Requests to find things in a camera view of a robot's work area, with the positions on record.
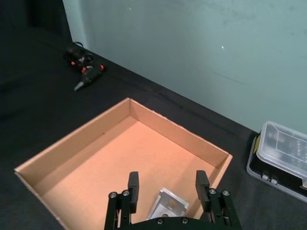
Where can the clear plastic case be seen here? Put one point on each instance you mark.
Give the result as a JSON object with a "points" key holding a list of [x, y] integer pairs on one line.
{"points": [[279, 160]]}

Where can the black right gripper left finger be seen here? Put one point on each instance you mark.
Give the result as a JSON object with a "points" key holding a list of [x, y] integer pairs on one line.
{"points": [[132, 191]]}

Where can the black table cloth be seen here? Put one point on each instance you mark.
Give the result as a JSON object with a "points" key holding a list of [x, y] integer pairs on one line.
{"points": [[48, 107]]}

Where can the shallow brown cardboard tray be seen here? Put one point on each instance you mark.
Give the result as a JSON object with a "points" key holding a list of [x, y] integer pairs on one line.
{"points": [[124, 165]]}

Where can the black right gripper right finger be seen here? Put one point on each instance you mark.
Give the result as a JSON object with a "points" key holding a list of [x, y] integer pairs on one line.
{"points": [[211, 201]]}

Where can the silver metal corner bracket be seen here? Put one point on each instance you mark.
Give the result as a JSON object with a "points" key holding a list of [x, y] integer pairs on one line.
{"points": [[168, 203]]}

